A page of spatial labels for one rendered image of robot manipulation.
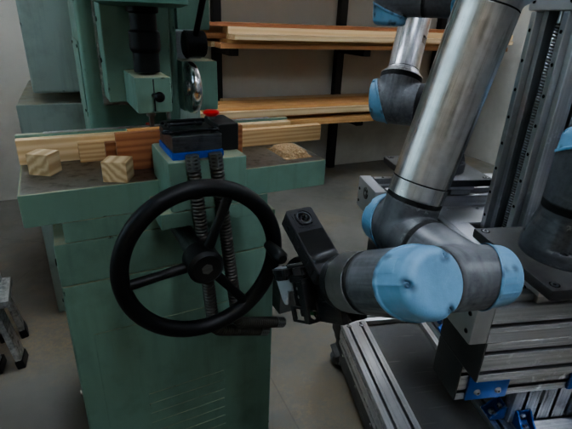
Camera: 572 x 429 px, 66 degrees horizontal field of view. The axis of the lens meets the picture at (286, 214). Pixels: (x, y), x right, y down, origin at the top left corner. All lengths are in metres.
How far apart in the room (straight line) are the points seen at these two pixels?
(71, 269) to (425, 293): 0.67
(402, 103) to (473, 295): 0.81
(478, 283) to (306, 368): 1.28
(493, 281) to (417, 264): 0.12
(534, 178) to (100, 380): 1.02
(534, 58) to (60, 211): 0.98
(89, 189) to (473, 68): 0.63
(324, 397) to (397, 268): 1.24
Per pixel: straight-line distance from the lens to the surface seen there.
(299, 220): 0.61
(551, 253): 0.87
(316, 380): 1.70
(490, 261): 0.53
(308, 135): 1.14
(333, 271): 0.53
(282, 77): 3.57
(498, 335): 0.87
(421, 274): 0.43
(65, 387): 1.79
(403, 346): 1.57
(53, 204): 0.86
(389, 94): 1.25
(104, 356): 1.03
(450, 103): 0.57
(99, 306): 0.96
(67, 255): 0.90
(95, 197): 0.85
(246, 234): 0.97
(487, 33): 0.58
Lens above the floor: 1.19
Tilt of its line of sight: 24 degrees down
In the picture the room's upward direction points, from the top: 2 degrees clockwise
